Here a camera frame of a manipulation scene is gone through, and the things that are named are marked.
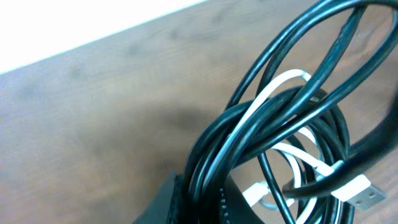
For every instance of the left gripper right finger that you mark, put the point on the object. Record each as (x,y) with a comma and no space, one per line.
(233,208)

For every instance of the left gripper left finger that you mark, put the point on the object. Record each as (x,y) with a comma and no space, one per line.
(168,205)

